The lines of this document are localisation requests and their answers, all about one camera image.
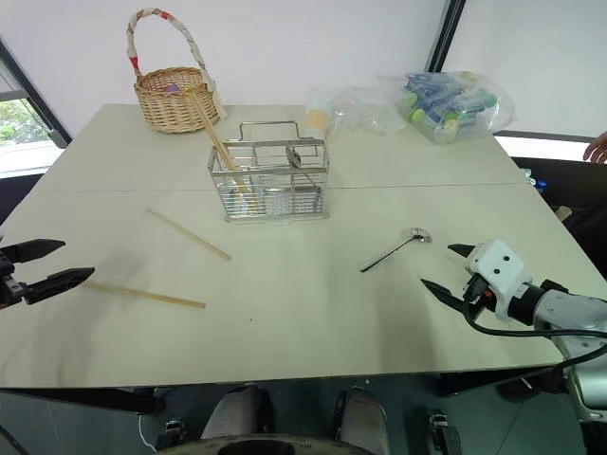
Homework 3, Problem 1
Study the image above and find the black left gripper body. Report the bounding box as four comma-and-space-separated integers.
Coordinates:
0, 249, 28, 310

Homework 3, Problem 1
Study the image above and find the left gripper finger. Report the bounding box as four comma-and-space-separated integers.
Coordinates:
18, 266, 97, 305
0, 239, 66, 264

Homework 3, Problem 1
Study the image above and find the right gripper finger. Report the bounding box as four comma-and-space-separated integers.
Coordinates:
447, 243, 476, 263
419, 278, 469, 314

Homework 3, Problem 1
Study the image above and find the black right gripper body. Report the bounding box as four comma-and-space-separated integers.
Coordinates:
462, 273, 497, 315

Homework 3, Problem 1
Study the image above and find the bystander's bare hand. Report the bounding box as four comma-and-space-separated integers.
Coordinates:
582, 131, 607, 166

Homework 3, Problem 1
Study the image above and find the wooden chopstick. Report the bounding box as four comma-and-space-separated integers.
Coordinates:
144, 208, 233, 263
188, 88, 258, 206
82, 280, 208, 311

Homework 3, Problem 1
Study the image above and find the plastic bag of capped bottles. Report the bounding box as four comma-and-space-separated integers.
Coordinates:
376, 69, 517, 146

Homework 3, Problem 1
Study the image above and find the dark rounded shape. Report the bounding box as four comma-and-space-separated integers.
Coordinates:
333, 385, 391, 455
200, 384, 275, 443

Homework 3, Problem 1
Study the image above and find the clear plastic bag with bottle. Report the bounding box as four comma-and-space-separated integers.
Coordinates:
303, 84, 410, 139

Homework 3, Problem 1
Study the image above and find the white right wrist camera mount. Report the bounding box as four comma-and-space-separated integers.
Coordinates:
464, 238, 536, 324

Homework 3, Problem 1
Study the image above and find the black-handled metal spoon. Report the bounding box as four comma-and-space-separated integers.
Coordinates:
359, 227, 434, 273

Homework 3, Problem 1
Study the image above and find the black window frame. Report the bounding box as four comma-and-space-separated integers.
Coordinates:
0, 36, 73, 149

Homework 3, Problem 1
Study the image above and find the metal wire cutlery caddy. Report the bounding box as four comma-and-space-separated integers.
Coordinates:
206, 120, 331, 225

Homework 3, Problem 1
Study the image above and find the wicker basket with wrapped handle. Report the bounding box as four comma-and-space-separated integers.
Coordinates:
124, 6, 225, 136

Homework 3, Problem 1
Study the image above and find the black wall pillar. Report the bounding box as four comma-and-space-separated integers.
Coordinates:
425, 0, 468, 73

